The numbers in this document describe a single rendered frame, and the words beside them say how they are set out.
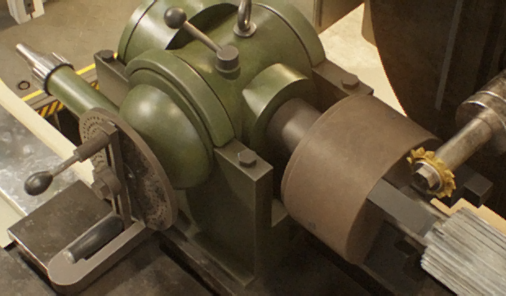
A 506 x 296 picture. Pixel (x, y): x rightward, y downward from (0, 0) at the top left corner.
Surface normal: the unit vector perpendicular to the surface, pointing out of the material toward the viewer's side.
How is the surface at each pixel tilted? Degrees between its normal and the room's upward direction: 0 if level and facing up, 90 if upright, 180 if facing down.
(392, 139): 2
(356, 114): 2
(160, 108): 23
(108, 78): 90
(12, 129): 0
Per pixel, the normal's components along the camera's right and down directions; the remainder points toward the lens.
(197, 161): 0.37, 0.47
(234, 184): -0.71, 0.53
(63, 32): 0.00, -0.65
